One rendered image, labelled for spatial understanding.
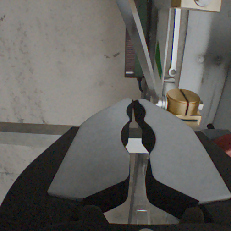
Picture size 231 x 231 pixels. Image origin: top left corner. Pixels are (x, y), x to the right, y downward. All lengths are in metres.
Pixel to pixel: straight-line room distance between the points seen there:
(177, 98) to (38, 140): 0.23
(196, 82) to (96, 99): 0.82
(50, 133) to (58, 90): 0.97
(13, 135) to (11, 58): 1.03
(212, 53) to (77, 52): 0.82
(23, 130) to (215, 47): 0.48
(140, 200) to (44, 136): 0.48
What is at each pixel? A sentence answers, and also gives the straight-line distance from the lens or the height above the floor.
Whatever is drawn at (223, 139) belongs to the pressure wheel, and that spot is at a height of 0.88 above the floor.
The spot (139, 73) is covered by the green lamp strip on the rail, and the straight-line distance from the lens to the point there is 0.40.
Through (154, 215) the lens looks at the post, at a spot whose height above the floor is 0.88.
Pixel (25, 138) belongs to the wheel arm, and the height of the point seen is 0.86.
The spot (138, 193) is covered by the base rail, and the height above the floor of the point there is 0.70.
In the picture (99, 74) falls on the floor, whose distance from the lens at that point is 1.15.
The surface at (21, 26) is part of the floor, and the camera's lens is 1.25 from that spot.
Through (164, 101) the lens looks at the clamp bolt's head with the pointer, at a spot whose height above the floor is 0.85.
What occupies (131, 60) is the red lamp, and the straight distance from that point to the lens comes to 0.39.
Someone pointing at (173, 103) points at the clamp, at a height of 0.86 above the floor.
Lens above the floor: 1.08
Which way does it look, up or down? 58 degrees down
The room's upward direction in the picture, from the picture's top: 173 degrees counter-clockwise
